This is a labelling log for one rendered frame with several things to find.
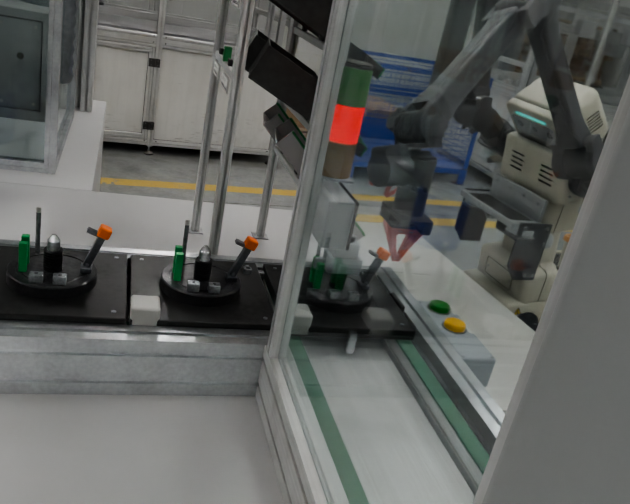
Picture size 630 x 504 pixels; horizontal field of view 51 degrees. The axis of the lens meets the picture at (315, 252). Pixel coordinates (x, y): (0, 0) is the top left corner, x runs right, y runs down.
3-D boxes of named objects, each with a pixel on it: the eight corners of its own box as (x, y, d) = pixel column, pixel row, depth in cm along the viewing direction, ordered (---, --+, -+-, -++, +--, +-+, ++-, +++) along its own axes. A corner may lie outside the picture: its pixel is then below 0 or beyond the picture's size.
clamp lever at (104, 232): (92, 264, 112) (113, 227, 110) (91, 270, 110) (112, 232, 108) (71, 256, 110) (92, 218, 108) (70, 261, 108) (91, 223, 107)
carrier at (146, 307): (254, 271, 132) (264, 213, 127) (277, 335, 111) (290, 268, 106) (128, 263, 125) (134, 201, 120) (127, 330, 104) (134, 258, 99)
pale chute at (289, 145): (343, 225, 156) (359, 214, 156) (350, 246, 144) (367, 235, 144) (274, 128, 146) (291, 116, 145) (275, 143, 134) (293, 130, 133)
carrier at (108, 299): (126, 263, 125) (132, 201, 120) (125, 330, 104) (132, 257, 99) (-14, 254, 118) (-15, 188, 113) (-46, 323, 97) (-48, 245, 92)
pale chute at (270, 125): (327, 202, 170) (341, 192, 169) (332, 220, 157) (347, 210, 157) (262, 112, 159) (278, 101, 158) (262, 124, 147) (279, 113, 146)
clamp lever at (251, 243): (236, 273, 119) (257, 239, 117) (237, 278, 117) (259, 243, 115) (218, 265, 117) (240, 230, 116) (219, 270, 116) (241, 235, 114)
